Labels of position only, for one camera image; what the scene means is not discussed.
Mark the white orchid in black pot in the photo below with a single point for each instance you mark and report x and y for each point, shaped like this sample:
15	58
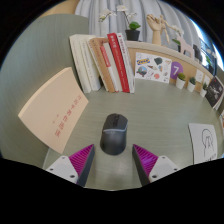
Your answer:
176	31
132	34

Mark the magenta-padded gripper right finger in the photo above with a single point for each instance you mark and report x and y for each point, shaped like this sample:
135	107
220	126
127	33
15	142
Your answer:
146	160

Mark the thin white book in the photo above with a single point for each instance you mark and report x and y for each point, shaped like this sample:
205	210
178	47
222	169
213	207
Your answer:
92	71

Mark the small plant in white pot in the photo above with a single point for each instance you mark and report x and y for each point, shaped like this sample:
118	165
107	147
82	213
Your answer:
180	83
203	92
191	86

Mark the thick white book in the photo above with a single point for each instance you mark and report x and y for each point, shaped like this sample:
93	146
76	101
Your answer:
78	60

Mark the pink horse figure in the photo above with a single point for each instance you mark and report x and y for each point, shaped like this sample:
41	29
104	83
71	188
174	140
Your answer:
185	45

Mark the white sticker sheet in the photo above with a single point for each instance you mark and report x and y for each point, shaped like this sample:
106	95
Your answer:
151	68

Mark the black computer mouse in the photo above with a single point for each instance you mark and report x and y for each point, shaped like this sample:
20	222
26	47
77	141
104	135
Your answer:
114	135

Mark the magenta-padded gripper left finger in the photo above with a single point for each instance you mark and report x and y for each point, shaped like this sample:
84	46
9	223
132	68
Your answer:
80	160

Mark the purple round sticker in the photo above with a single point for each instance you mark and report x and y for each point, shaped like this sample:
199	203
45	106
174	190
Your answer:
176	70

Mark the white book with red label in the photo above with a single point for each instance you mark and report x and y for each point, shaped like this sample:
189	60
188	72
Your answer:
111	71

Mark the white wall socket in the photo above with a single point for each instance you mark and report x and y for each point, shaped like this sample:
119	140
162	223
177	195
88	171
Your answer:
207	80
199	75

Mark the black horse figure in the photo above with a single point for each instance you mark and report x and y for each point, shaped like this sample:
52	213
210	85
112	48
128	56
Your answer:
197	52

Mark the beige book with red text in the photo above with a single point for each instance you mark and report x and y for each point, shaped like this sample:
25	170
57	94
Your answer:
53	106

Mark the wooden hand model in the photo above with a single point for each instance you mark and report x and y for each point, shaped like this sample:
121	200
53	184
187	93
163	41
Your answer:
156	30

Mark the white mouse pad with drawing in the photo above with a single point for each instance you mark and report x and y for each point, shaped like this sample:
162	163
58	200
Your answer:
201	143

